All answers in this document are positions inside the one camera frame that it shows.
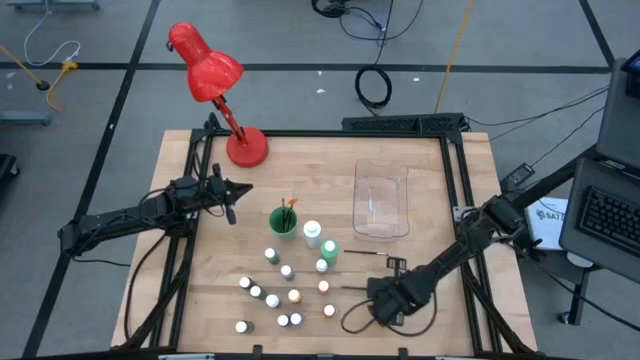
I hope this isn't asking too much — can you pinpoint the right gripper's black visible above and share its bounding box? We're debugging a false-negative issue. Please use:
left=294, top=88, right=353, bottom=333
left=367, top=255, right=435, bottom=326

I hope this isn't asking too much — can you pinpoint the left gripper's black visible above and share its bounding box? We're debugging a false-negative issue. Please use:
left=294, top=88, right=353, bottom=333
left=192, top=162, right=254, bottom=225

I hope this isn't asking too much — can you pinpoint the large green paint bottle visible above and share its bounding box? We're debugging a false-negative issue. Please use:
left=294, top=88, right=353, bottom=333
left=319, top=238, right=341, bottom=267

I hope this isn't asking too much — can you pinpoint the large white paint bottle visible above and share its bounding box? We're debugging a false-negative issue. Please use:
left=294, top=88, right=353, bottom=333
left=302, top=219, right=324, bottom=250

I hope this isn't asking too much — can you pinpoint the green plastic cup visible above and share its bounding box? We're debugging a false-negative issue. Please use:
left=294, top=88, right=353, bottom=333
left=268, top=205, right=300, bottom=240

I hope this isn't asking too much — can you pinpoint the clear plastic bin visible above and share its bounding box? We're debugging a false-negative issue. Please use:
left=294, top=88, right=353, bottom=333
left=352, top=158, right=411, bottom=240

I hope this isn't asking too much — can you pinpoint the red desk lamp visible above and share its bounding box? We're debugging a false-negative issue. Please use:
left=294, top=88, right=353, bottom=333
left=166, top=20, right=270, bottom=169

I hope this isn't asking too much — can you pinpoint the black perforated power strip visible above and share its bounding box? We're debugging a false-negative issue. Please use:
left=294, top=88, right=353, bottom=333
left=341, top=112, right=469, bottom=134

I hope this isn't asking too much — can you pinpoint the white printed box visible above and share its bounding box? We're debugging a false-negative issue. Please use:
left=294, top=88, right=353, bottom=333
left=524, top=196, right=571, bottom=251

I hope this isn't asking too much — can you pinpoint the black power adapter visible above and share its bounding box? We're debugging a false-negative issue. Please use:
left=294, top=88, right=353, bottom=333
left=501, top=162, right=536, bottom=189

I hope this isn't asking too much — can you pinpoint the black workstation stand leg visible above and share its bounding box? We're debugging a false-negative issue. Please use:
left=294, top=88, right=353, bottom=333
left=557, top=267, right=594, bottom=327

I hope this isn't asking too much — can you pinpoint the white round stand base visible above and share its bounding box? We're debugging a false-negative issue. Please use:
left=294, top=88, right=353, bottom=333
left=566, top=251, right=595, bottom=270

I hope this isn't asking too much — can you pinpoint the grey workstation tray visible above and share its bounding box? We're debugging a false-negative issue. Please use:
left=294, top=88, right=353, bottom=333
left=558, top=155, right=640, bottom=285

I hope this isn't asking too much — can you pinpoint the grey cart base bar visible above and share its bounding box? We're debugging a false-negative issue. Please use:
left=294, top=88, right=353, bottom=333
left=0, top=110, right=54, bottom=126
left=5, top=0, right=101, bottom=12

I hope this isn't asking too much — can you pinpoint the black caster wheel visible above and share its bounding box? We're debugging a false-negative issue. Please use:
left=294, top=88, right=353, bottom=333
left=0, top=153, right=21, bottom=181

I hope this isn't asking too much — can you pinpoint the black keyboard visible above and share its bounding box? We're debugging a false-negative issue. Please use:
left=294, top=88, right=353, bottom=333
left=577, top=185, right=640, bottom=259

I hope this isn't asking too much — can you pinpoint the grey laptop lid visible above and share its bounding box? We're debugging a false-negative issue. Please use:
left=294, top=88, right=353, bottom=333
left=594, top=57, right=640, bottom=174

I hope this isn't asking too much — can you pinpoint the dark device with blue screen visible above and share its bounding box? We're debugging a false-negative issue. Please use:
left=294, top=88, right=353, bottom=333
left=623, top=48, right=640, bottom=99

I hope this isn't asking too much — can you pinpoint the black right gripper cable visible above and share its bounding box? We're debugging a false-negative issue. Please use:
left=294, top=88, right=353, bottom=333
left=340, top=295, right=437, bottom=337

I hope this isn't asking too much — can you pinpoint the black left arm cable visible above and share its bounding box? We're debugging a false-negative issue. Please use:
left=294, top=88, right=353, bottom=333
left=122, top=230, right=171, bottom=347

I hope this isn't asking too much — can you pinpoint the coiled black cable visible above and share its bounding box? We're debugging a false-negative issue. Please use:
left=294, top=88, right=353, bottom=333
left=354, top=65, right=394, bottom=110

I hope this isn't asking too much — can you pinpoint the black cable bundle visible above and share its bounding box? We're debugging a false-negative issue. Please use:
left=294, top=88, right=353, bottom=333
left=310, top=0, right=351, bottom=19

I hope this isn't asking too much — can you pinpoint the yellow extension cord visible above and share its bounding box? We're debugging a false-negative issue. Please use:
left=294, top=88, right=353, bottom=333
left=45, top=59, right=80, bottom=114

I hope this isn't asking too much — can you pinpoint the white floor cable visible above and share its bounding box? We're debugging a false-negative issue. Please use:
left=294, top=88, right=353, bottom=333
left=23, top=0, right=82, bottom=67

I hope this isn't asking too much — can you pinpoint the long black floor cable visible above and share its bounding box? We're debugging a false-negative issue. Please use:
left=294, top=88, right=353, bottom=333
left=338, top=0, right=426, bottom=67

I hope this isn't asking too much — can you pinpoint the yellow cord with black plug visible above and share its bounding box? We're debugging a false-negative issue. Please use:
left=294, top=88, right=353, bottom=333
left=0, top=43, right=51, bottom=92

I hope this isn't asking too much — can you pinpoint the thin black power cable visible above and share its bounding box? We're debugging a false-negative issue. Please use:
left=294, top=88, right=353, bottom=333
left=529, top=105, right=606, bottom=169
left=464, top=84, right=612, bottom=129
left=529, top=259, right=640, bottom=334

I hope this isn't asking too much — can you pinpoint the long yellow hanging cable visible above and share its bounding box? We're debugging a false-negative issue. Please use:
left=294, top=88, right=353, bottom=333
left=433, top=0, right=476, bottom=114

